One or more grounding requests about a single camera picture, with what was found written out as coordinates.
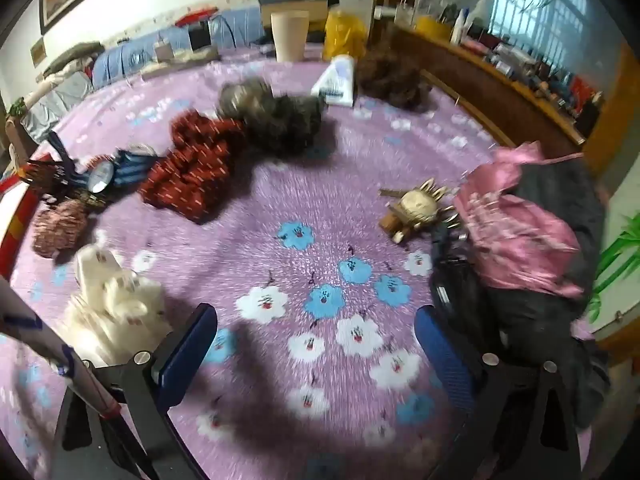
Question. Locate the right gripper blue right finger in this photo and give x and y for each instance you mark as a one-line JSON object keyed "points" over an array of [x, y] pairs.
{"points": [[448, 354]]}

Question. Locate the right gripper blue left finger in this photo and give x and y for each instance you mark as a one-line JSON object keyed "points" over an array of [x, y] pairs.
{"points": [[180, 355]]}

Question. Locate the white cherry print scrunchie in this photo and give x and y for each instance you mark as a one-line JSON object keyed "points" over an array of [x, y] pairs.
{"points": [[116, 312]]}

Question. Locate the pink checked scrunchie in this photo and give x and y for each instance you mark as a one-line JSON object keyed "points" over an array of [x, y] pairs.
{"points": [[59, 228]]}

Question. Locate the dark red dotted scrunchie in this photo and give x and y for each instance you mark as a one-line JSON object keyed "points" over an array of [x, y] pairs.
{"points": [[194, 176]]}

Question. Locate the blue strap cartoon watch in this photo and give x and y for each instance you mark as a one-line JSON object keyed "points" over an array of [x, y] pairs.
{"points": [[122, 169]]}

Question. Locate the black hair claw clip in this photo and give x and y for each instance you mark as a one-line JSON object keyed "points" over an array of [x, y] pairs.
{"points": [[56, 178]]}

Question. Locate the grey patterned scrunchie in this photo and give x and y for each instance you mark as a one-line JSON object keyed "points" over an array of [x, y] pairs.
{"points": [[280, 126]]}

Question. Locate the red tray white inside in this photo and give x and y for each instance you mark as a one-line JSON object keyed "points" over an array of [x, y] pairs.
{"points": [[19, 202]]}

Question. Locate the pink and black jacket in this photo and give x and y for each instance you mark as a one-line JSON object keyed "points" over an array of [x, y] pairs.
{"points": [[525, 275]]}

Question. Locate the purple floral bed sheet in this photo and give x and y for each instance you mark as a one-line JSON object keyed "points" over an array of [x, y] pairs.
{"points": [[314, 372]]}

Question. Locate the wooden headboard shelf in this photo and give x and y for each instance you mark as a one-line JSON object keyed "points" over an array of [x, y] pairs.
{"points": [[508, 110]]}

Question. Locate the brown hair wig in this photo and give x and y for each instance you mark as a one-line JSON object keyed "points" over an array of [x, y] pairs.
{"points": [[388, 77]]}

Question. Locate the white power strip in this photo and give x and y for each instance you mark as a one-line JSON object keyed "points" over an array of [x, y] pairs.
{"points": [[182, 60]]}

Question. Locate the yellow jar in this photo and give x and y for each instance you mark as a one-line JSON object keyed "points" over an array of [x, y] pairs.
{"points": [[346, 34]]}

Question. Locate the red flat case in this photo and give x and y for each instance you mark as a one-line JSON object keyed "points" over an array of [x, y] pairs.
{"points": [[196, 16]]}

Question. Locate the beige plastic cup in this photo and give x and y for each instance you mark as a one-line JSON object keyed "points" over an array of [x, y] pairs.
{"points": [[289, 31]]}

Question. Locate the cardboard box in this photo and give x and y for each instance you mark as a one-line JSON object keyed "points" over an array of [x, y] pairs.
{"points": [[318, 11]]}

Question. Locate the gold keychain with keys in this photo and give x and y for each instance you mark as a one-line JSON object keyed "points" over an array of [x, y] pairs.
{"points": [[414, 210]]}

